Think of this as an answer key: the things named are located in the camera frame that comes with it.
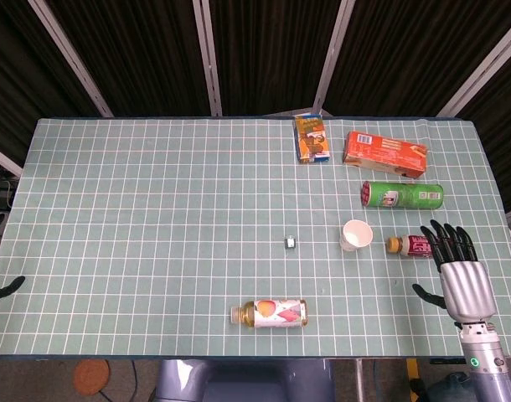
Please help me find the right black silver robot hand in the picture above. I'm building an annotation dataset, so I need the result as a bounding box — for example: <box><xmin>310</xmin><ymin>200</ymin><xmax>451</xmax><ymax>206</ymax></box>
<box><xmin>412</xmin><ymin>220</ymin><xmax>498</xmax><ymax>324</ymax></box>

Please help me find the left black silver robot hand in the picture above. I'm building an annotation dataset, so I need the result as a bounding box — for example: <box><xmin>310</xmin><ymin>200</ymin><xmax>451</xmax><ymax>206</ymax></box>
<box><xmin>0</xmin><ymin>211</ymin><xmax>26</xmax><ymax>306</ymax></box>

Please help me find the white paper cup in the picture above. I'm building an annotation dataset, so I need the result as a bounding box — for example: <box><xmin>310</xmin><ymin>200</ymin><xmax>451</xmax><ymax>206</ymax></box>
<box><xmin>339</xmin><ymin>219</ymin><xmax>374</xmax><ymax>252</ymax></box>

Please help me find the milk tea bottle red label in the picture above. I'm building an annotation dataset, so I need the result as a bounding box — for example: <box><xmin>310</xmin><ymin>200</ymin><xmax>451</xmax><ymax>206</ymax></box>
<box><xmin>385</xmin><ymin>234</ymin><xmax>435</xmax><ymax>260</ymax></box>

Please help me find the green chips can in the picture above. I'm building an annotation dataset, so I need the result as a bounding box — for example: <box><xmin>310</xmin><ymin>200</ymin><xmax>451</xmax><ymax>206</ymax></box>
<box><xmin>360</xmin><ymin>180</ymin><xmax>445</xmax><ymax>210</ymax></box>

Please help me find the round brown cork disc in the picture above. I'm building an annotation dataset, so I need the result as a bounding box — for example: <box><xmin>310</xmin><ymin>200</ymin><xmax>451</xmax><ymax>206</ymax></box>
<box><xmin>73</xmin><ymin>359</ymin><xmax>111</xmax><ymax>395</ymax></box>

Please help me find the metal table leg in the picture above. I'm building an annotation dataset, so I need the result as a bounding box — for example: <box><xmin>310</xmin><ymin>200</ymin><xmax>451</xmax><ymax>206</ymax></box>
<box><xmin>354</xmin><ymin>358</ymin><xmax>366</xmax><ymax>402</ymax></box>

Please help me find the long orange-red carton box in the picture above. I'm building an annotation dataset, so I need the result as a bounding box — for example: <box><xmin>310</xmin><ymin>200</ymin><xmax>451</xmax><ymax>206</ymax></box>
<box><xmin>343</xmin><ymin>130</ymin><xmax>430</xmax><ymax>179</ymax></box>

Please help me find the green grid tablecloth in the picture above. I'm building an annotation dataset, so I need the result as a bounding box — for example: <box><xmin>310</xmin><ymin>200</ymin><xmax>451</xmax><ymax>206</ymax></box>
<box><xmin>0</xmin><ymin>116</ymin><xmax>511</xmax><ymax>359</ymax></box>

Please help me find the juice bottle with fruit label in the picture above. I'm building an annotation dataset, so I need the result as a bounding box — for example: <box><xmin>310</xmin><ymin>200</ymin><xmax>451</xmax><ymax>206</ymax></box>
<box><xmin>230</xmin><ymin>298</ymin><xmax>309</xmax><ymax>329</ymax></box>

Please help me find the orange and blue snack box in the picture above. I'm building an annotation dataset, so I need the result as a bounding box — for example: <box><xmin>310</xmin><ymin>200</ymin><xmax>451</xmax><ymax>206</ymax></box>
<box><xmin>294</xmin><ymin>113</ymin><xmax>331</xmax><ymax>164</ymax></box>

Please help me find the blue-grey robot torso base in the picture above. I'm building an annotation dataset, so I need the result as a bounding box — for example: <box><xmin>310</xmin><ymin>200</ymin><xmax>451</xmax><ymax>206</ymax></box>
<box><xmin>154</xmin><ymin>358</ymin><xmax>336</xmax><ymax>402</ymax></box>

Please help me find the blue floor cable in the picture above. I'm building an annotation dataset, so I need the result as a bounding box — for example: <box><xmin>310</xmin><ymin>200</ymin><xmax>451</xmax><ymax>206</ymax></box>
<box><xmin>130</xmin><ymin>359</ymin><xmax>157</xmax><ymax>402</ymax></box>

